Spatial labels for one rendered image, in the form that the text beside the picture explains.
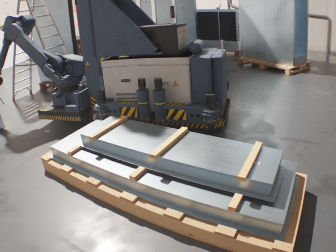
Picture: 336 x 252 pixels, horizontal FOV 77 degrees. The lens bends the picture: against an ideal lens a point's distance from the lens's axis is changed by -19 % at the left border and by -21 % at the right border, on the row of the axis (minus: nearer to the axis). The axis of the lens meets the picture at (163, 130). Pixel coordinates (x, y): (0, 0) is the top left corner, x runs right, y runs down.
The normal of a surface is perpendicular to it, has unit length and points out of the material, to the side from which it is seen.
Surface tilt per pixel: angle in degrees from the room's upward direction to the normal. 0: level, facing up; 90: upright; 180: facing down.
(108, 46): 90
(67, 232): 0
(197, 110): 90
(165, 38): 90
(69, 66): 90
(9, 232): 0
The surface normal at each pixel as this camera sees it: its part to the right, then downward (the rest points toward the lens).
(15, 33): -0.09, 0.44
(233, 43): -0.43, 0.42
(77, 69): 0.50, 0.34
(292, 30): -0.79, 0.32
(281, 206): -0.07, -0.90
